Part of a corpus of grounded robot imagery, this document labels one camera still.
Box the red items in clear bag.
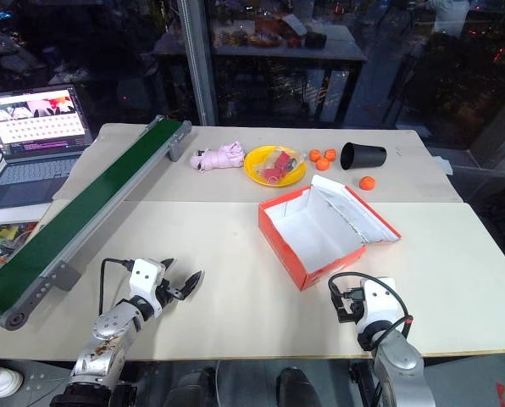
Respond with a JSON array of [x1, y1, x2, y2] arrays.
[[257, 148, 307, 186]]

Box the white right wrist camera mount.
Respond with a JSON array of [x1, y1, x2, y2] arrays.
[[355, 277, 407, 337]]

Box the black plastic container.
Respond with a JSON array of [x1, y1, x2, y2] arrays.
[[304, 31, 328, 49]]

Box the colourful toy pile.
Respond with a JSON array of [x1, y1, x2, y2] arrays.
[[0, 221, 40, 267]]

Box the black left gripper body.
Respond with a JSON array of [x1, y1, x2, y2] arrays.
[[153, 277, 186, 315]]

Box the red shoe box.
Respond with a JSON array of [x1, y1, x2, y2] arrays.
[[258, 173, 403, 293]]

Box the white paper scrap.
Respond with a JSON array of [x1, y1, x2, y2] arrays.
[[431, 155, 454, 176]]

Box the dark rounded shape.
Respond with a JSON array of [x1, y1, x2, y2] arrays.
[[172, 366, 218, 407], [275, 365, 322, 407]]

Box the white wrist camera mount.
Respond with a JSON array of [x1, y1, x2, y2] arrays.
[[129, 257, 165, 307], [355, 277, 407, 337]]

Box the black plastic cup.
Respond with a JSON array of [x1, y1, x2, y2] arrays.
[[340, 142, 388, 171]]

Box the yellow round plate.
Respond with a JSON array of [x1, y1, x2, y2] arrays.
[[243, 144, 308, 187]]

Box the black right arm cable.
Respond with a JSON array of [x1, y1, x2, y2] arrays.
[[327, 271, 415, 341]]

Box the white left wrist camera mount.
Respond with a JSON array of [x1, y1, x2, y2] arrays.
[[129, 257, 165, 307]]

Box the green conveyor belt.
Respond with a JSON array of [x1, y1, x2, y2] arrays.
[[0, 114, 193, 332]]

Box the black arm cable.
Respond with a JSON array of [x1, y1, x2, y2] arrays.
[[327, 271, 415, 341], [98, 257, 136, 317]]

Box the white sneaker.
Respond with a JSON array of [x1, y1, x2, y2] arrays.
[[0, 365, 25, 400]]

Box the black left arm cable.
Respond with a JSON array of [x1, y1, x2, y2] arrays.
[[98, 257, 136, 317]]

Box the pink cloth toy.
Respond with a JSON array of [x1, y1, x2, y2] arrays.
[[190, 142, 245, 173]]

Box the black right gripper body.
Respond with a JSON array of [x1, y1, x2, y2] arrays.
[[336, 287, 366, 325]]

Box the grey window frame post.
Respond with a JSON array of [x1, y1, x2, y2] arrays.
[[176, 0, 219, 127]]

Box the grey open laptop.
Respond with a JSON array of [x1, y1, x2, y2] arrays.
[[0, 83, 95, 212]]

